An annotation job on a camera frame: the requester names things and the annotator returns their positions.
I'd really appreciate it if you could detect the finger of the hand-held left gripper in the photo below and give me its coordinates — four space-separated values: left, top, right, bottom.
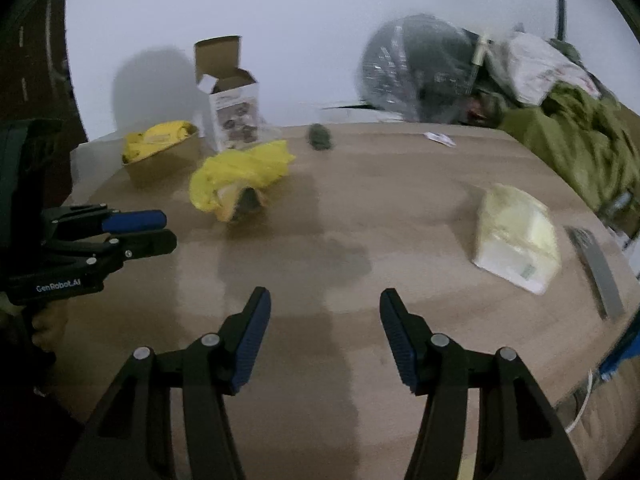
42 204 168 242
46 229 179 282

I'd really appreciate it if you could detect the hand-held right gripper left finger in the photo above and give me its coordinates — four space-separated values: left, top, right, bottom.
62 286 272 480

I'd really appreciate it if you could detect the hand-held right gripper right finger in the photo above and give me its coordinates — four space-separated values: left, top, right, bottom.
379 288 587 480

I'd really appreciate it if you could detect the person's left hand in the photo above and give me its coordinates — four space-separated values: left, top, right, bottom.
30 304 69 357

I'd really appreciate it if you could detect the brown cardboard tray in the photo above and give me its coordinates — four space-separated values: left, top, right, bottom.
121 127 202 187

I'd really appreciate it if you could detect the yellow snack packet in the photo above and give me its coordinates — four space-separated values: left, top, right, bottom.
122 120 198 163

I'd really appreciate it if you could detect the black grey object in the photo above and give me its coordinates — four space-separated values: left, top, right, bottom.
235 187 267 221

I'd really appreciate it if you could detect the yellow plastic bag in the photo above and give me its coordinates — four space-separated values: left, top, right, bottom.
189 140 297 223

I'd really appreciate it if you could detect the open white carton box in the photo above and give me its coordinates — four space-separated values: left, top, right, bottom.
194 36 261 153

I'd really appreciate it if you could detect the pale yellow packet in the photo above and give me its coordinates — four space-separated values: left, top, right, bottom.
472 183 562 295

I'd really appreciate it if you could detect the dark green small object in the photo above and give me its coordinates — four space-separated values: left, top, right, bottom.
307 124 335 152

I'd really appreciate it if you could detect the grey flat strip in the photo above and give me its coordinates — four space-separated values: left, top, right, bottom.
567 226 626 320

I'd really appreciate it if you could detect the blue object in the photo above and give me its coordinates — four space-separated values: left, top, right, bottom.
597 330 640 381

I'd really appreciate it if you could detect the olive green cloth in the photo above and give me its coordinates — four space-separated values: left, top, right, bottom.
500 82 640 236

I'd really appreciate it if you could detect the plastic wrapped black fan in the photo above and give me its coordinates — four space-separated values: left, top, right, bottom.
361 14 482 123

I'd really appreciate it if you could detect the white plastic bag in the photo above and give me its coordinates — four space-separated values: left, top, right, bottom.
505 32 601 106

